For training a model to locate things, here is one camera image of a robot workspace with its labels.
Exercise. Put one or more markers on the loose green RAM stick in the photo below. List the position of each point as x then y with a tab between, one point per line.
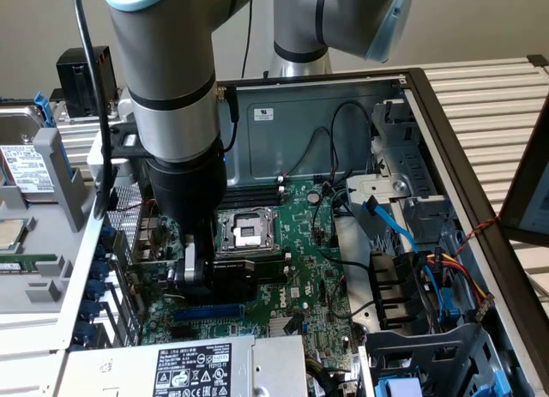
25	264

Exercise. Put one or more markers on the pale blue plastic block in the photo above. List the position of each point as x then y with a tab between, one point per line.
399	388

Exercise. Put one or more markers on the grey parts rack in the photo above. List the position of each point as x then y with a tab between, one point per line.
25	294

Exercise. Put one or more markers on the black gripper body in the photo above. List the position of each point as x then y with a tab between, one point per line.
188	187

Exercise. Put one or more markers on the black framed monitor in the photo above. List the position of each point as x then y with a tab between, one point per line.
523	191

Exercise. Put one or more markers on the silver chipset heatsink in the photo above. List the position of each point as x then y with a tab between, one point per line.
276	327

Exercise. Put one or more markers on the black plastic fan duct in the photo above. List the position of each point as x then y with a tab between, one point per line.
394	290

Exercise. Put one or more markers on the metal rear port block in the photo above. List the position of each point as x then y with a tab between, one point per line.
148	225

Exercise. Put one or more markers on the blue plastic disk rail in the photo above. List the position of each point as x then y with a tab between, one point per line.
68	157

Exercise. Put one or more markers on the RAM slot with white latches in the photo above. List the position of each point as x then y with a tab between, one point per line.
281	190
281	180
287	256

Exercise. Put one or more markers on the metal disk bay cage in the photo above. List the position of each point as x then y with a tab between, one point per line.
412	165

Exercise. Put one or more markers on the metal USB port block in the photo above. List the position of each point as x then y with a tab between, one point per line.
144	253

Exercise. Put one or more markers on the green Dell motherboard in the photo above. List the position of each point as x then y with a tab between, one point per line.
300	242

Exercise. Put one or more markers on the blue plastic tab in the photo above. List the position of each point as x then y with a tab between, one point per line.
489	384

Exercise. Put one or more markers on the silver CPU chip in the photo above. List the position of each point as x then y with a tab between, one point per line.
13	236

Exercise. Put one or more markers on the dark grey disk bay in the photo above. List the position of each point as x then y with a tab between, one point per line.
429	350

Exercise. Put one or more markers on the silver power supply unit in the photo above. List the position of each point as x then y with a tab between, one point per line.
279	367

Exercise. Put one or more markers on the silver hard disk drive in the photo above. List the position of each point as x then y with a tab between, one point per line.
25	165

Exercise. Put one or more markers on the blue expansion slot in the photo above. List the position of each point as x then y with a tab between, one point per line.
206	313

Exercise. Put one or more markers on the open grey PC case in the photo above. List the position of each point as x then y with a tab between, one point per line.
300	135

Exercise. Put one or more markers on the black heatsink fan block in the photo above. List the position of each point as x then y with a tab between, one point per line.
77	84

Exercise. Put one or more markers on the short black expansion slot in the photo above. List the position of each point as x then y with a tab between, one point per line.
181	332

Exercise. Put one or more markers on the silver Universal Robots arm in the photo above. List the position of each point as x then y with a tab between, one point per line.
171	71

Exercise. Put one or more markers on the metal CPU socket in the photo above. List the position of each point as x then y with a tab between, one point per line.
253	232

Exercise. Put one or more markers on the blue card retention clip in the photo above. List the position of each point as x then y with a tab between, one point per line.
100	269
92	308
83	332
110	235
96	288
100	251

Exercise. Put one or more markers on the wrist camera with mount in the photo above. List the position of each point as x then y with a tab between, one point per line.
128	142

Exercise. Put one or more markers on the silver coin cell battery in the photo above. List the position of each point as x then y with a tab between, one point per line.
314	197

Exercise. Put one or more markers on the green graphics card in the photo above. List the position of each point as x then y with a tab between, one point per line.
231	281

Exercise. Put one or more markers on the black table end cap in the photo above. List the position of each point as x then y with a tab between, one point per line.
538	60

